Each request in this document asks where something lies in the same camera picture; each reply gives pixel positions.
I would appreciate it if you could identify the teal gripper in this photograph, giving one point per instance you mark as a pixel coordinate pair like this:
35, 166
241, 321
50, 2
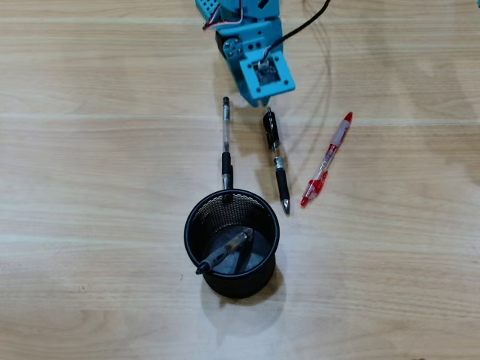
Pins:
232, 49

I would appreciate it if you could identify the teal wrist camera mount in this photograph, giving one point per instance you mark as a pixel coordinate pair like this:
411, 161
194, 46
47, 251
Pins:
249, 71

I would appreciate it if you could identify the clear stick pen black cap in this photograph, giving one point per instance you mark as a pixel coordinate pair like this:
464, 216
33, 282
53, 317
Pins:
226, 131

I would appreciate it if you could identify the black mesh pen holder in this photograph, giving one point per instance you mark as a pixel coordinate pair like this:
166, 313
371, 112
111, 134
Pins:
258, 277

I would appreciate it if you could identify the red retractable pen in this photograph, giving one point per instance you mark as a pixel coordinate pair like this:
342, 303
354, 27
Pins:
330, 150

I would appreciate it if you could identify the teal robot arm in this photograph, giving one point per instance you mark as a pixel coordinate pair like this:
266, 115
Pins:
232, 7

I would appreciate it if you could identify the black retractable pen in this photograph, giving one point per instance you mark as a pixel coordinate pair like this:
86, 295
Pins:
270, 127

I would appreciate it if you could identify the clear pen with grey grip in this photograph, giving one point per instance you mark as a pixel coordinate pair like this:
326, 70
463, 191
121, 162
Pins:
225, 251

